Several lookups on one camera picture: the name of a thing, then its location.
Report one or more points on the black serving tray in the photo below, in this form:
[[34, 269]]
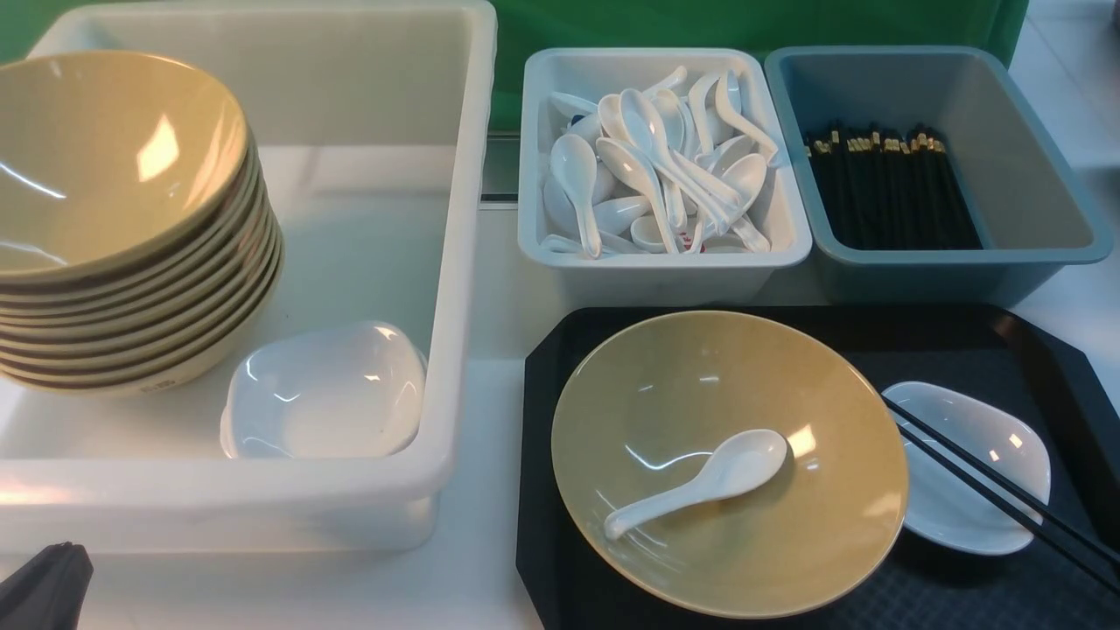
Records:
[[979, 349]]

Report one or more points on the white spoon right in bin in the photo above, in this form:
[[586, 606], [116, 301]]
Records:
[[729, 106]]

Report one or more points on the white spoon centre in bin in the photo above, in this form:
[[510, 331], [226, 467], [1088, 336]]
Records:
[[631, 167]]

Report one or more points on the white ceramic soup spoon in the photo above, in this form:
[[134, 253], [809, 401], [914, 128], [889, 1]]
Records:
[[742, 463]]

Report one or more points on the white spoon bin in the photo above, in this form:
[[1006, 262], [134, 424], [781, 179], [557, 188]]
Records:
[[647, 279]]

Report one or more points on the white spoon left in bin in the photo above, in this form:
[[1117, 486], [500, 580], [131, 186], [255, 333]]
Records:
[[573, 166]]

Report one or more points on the stack of yellow noodle bowls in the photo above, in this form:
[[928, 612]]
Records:
[[157, 321]]

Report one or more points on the white square dish in tub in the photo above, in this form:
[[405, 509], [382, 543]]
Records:
[[351, 391]]

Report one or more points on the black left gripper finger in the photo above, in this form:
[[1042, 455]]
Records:
[[48, 591]]

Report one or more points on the bundle of black chopsticks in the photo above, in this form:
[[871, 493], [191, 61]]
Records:
[[883, 189]]

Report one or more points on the blue-grey chopstick bin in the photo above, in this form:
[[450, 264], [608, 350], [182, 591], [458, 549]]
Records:
[[1034, 216]]

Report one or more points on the black chopstick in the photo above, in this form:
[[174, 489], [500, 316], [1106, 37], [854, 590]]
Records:
[[979, 479], [1021, 517]]

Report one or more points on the white square side dish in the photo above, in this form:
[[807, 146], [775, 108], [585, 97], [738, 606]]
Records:
[[943, 508]]

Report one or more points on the yellow noodle bowl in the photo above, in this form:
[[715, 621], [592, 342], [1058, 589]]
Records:
[[647, 407], [109, 155]]

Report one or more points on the large white plastic tub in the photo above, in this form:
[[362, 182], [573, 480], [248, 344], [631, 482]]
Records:
[[371, 120]]

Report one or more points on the white spoon in bin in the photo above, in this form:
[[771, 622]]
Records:
[[573, 166], [631, 167], [729, 106]]

